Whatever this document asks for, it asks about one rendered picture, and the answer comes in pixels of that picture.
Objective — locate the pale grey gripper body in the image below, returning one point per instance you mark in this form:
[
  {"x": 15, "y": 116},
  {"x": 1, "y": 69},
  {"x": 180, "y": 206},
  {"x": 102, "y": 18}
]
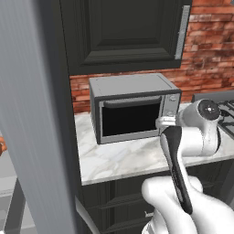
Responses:
[{"x": 166, "y": 122}]

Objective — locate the orange round object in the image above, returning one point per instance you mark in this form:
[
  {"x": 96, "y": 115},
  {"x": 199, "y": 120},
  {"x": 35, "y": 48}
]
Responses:
[{"x": 2, "y": 145}]

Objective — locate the grey toaster oven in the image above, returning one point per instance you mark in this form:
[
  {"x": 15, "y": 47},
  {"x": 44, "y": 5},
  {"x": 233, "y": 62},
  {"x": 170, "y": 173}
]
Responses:
[{"x": 131, "y": 87}]

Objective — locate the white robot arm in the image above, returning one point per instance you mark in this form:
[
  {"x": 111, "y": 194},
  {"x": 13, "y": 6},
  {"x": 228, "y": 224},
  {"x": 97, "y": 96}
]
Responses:
[{"x": 198, "y": 138}]

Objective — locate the dark base cupboard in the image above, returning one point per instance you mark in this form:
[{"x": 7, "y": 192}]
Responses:
[{"x": 122, "y": 204}]

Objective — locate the dark wall cupboard door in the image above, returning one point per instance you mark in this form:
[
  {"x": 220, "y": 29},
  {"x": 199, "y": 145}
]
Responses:
[{"x": 122, "y": 33}]

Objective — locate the grey fridge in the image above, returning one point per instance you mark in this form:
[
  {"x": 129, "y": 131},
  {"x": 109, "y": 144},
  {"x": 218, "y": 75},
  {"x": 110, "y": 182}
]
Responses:
[{"x": 33, "y": 115}]

